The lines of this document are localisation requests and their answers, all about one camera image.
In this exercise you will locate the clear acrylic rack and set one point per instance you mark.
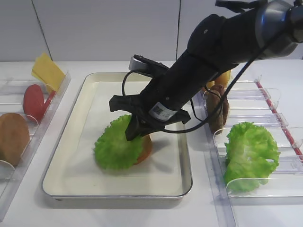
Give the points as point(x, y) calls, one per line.
point(12, 93)
point(250, 101)

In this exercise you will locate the right golden bun half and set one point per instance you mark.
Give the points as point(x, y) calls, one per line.
point(223, 79)

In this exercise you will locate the clear acrylic rack right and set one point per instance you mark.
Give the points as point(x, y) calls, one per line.
point(250, 101)

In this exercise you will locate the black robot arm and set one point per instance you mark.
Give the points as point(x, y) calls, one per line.
point(260, 30)

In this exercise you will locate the cream rectangular metal tray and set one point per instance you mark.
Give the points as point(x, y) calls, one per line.
point(60, 183)

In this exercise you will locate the green lettuce leaf in rack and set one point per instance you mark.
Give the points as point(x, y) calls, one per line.
point(252, 156)

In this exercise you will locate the round toasted bread slice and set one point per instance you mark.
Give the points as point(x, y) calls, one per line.
point(146, 149)

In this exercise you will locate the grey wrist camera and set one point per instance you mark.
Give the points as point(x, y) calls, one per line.
point(147, 67)

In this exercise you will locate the green lettuce leaf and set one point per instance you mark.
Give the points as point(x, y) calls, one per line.
point(252, 156)
point(112, 150)

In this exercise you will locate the front brown meat patty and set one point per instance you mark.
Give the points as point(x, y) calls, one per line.
point(216, 121)

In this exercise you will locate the white paper tray liner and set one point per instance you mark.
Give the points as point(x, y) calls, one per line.
point(169, 156)

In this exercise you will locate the clear acrylic rack left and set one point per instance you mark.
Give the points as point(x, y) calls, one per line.
point(12, 93)

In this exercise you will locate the brown bread slice left rack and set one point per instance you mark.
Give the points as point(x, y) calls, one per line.
point(14, 137)

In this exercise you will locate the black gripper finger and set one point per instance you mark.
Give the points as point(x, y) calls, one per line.
point(140, 126)

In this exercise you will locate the yellow cheese slice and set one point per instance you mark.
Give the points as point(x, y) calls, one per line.
point(46, 71)

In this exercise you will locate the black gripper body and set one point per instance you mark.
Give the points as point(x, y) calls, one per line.
point(165, 95)

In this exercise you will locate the rear brown meat patty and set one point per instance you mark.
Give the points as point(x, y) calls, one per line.
point(221, 90)

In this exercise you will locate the red tomato slice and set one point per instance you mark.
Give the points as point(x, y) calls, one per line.
point(33, 103)

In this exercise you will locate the brown meat patty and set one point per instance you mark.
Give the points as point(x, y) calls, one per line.
point(216, 121)
point(221, 90)

